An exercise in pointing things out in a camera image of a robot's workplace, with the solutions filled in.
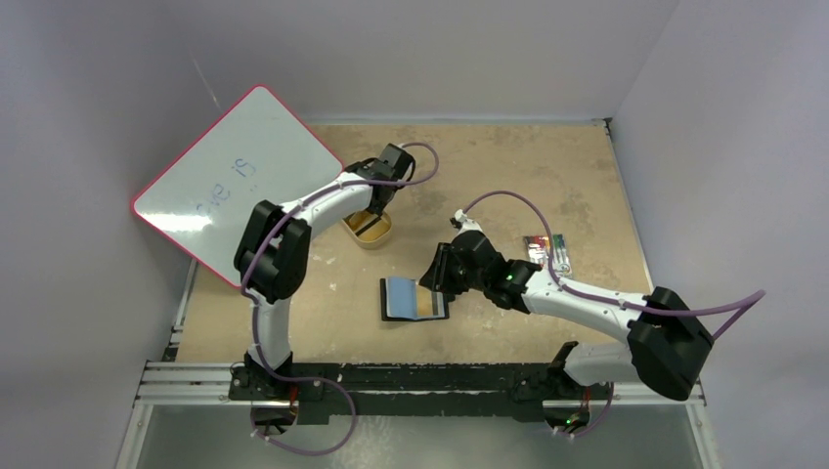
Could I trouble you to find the gold credit card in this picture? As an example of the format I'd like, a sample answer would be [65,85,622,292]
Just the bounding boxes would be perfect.
[414,286,447,320]
[354,216,382,236]

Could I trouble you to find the black card holder wallet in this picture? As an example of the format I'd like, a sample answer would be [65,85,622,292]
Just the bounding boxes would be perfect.
[379,277,450,322]

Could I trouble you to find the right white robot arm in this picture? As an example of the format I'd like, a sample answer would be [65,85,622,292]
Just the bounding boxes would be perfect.
[418,230,715,401]

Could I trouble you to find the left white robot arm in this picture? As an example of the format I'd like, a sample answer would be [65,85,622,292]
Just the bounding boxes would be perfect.
[234,144,416,400]

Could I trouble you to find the beige oval card tray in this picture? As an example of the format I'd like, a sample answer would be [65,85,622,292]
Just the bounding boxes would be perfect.
[341,211,393,250]

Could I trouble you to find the pack of coloured markers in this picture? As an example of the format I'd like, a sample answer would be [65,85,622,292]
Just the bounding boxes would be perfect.
[523,234,573,278]

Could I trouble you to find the white board with pink rim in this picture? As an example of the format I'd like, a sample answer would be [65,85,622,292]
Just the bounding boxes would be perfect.
[132,85,343,287]

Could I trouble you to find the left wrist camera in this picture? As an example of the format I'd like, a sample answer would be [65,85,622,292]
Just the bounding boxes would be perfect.
[384,144,415,168]

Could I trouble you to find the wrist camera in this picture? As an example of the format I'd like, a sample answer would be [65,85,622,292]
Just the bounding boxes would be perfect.
[384,144,415,168]
[450,209,483,236]

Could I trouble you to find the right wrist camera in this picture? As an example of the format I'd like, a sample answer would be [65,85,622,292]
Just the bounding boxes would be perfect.
[450,209,483,236]

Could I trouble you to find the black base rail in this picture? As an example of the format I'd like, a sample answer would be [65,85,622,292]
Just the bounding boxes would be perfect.
[228,342,612,426]

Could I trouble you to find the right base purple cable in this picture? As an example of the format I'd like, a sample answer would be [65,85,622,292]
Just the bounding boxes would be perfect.
[550,375,617,442]

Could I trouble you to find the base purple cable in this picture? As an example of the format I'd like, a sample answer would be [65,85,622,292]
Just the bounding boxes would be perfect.
[249,375,359,459]
[550,375,617,442]

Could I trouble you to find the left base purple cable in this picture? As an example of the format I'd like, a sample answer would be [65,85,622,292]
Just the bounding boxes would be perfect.
[249,375,359,459]

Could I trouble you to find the aluminium frame rail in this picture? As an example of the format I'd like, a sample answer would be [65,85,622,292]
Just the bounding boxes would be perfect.
[132,360,706,407]

